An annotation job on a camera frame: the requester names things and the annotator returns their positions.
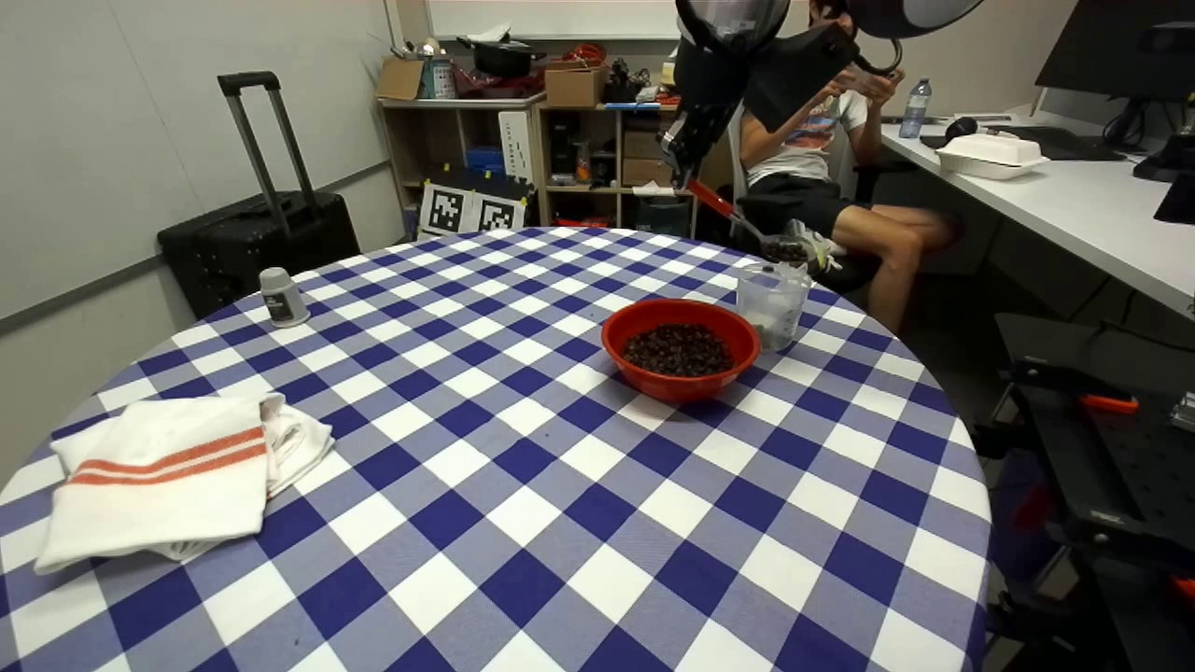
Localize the black white tag board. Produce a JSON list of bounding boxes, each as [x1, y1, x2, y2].
[[415, 178, 529, 240]]

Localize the white takeout container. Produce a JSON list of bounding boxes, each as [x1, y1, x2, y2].
[[933, 132, 1050, 184]]

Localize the clear plastic measuring cup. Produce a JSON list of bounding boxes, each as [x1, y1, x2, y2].
[[734, 257, 816, 353]]

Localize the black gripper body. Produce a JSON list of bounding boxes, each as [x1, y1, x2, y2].
[[666, 41, 753, 165]]

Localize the wooden shelf unit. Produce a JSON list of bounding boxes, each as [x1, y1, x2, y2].
[[374, 88, 725, 244]]

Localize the seated person in white shirt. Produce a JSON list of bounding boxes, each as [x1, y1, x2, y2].
[[734, 51, 965, 333]]

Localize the orange bowl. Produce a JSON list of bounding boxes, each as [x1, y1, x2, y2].
[[599, 296, 767, 408]]

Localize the white towel with orange stripes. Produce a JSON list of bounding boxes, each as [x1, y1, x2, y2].
[[33, 384, 336, 578]]

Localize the black suitcase with handle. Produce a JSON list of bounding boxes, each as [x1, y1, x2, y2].
[[157, 68, 365, 321]]

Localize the clear water bottle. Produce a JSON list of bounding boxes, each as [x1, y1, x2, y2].
[[900, 76, 936, 143]]

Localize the blue white checkered tablecloth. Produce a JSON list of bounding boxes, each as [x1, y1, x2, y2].
[[0, 225, 999, 672]]

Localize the black keyboard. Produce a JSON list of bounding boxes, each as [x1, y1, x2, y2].
[[994, 122, 1133, 165]]

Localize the coffee beans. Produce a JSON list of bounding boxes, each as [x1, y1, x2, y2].
[[620, 321, 741, 380]]

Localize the black monitor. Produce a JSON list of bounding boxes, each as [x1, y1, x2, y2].
[[1034, 0, 1195, 104]]

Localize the white desk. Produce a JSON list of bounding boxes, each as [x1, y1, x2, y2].
[[878, 117, 1195, 324]]

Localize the orange clamp handle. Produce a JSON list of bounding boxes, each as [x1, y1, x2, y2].
[[1078, 388, 1142, 416]]

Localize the brown cardboard box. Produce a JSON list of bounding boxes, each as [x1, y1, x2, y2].
[[379, 56, 430, 104], [542, 56, 607, 112]]

